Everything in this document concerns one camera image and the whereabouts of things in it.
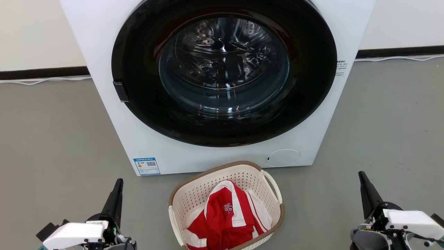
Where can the small printed text label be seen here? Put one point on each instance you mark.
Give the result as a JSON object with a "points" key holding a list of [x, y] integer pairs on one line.
{"points": [[341, 67]]}

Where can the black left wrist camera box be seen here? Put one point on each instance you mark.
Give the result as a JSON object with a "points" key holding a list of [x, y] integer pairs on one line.
{"points": [[47, 230]]}

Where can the red and white shirt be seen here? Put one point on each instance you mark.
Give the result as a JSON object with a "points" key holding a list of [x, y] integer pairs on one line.
{"points": [[222, 222]]}

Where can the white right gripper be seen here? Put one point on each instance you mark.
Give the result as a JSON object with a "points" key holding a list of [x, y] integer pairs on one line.
{"points": [[412, 222]]}

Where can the round black glass washer door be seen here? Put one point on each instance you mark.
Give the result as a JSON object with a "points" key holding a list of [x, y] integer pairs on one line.
{"points": [[138, 104]]}

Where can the blue energy label sticker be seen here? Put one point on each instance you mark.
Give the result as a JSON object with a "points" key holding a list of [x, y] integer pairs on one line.
{"points": [[147, 166]]}

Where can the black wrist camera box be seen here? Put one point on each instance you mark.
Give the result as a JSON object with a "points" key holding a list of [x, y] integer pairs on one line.
{"points": [[439, 219], [47, 230]]}

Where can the white front-load washing machine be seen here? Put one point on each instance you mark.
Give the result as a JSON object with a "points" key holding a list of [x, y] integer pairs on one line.
{"points": [[114, 132]]}

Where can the cream perforated laundry basket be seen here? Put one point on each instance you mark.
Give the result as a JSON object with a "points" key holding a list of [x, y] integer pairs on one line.
{"points": [[194, 198]]}

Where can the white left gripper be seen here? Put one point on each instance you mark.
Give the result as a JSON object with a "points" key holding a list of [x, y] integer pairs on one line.
{"points": [[76, 232]]}

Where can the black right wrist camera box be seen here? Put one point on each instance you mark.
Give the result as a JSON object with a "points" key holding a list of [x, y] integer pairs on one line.
{"points": [[439, 219]]}

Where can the black baseboard strip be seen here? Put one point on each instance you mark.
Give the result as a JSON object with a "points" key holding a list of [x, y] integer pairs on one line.
{"points": [[34, 73]]}

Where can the round white filter cover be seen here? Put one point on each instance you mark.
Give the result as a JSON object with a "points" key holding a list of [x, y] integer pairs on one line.
{"points": [[283, 158]]}

